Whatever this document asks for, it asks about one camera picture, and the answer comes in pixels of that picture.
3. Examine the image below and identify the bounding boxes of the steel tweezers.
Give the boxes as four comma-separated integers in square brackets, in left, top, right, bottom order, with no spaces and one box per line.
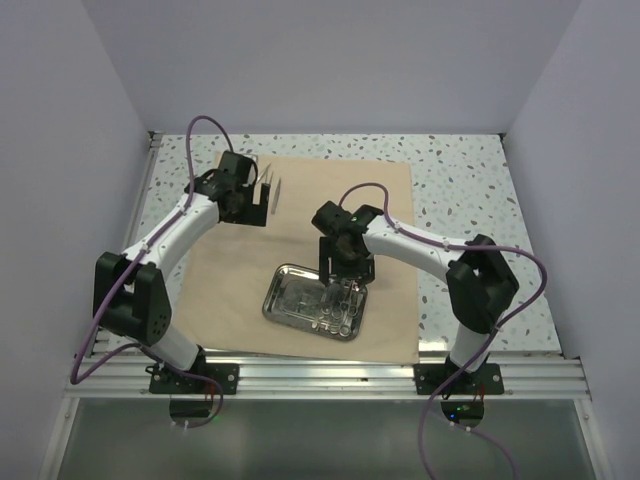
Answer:
[261,165,273,184]
[270,178,282,215]

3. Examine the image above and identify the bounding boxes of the steel scissors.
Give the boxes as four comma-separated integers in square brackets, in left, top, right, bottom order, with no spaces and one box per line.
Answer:
[318,280,364,340]

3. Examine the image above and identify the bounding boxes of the steel instrument tray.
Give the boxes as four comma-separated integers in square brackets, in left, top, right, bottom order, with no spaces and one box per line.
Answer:
[262,264,368,342]

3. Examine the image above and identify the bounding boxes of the beige cloth wrap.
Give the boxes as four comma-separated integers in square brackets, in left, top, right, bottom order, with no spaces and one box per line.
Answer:
[172,156,420,364]

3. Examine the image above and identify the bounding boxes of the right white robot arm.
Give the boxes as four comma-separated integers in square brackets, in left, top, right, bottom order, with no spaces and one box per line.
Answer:
[311,201,519,393]

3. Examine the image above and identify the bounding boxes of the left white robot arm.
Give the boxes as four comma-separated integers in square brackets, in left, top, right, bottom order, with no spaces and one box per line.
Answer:
[94,151,270,393]

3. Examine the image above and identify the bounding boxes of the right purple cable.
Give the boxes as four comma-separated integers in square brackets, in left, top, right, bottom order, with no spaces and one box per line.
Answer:
[337,182,550,480]

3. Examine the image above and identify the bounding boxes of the purple cable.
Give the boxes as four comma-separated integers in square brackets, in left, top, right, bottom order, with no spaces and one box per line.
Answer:
[337,182,550,480]
[69,115,234,429]

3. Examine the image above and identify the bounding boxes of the aluminium left side rail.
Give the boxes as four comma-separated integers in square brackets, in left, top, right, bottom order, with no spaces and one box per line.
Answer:
[92,132,164,356]

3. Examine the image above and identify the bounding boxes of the aluminium rail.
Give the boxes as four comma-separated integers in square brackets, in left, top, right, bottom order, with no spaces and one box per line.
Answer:
[64,350,591,400]
[92,132,164,356]

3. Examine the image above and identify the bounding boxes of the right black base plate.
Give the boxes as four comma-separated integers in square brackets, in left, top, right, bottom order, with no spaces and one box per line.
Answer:
[413,363,505,397]

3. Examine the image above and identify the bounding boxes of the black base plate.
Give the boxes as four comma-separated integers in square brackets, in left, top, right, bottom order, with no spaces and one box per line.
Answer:
[413,363,505,397]
[145,362,239,395]

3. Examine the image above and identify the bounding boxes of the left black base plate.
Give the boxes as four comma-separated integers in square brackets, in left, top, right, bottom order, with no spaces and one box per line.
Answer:
[145,362,239,395]

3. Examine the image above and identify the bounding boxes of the aluminium front rail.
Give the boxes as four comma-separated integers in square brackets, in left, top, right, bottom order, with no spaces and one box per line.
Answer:
[64,350,591,400]

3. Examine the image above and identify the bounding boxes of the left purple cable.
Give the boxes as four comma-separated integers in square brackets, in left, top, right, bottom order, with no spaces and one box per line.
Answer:
[69,115,234,429]

